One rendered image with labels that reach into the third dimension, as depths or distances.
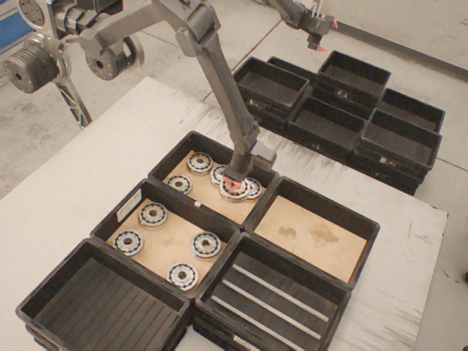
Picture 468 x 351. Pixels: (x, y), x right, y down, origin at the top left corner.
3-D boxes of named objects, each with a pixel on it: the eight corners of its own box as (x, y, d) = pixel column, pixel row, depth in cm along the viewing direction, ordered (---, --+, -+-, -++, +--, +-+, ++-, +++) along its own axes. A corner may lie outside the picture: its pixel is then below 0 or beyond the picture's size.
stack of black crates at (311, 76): (248, 102, 310) (252, 76, 292) (266, 81, 328) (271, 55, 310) (299, 125, 300) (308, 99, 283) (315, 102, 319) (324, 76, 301)
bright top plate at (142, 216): (132, 216, 154) (132, 214, 153) (152, 198, 160) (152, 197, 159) (153, 231, 151) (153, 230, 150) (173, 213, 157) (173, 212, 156)
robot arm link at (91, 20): (84, 7, 121) (72, 20, 119) (113, 20, 119) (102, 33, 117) (93, 32, 129) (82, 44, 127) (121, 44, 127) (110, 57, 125)
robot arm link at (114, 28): (185, -37, 92) (159, -8, 88) (222, 17, 99) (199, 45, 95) (94, 16, 125) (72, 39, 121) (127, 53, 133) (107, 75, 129)
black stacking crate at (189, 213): (92, 254, 148) (87, 235, 139) (146, 197, 165) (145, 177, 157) (190, 316, 138) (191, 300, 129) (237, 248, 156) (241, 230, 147)
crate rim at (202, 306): (191, 304, 130) (192, 300, 129) (241, 233, 148) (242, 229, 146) (314, 379, 121) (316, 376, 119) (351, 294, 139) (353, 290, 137)
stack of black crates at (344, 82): (300, 125, 300) (316, 72, 266) (315, 102, 318) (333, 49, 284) (355, 150, 291) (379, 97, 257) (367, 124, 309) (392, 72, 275)
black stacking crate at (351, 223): (238, 248, 156) (243, 230, 147) (276, 194, 173) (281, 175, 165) (341, 306, 146) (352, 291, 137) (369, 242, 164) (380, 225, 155)
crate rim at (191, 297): (87, 239, 140) (86, 235, 138) (145, 180, 158) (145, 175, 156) (191, 304, 130) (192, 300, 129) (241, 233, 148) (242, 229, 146)
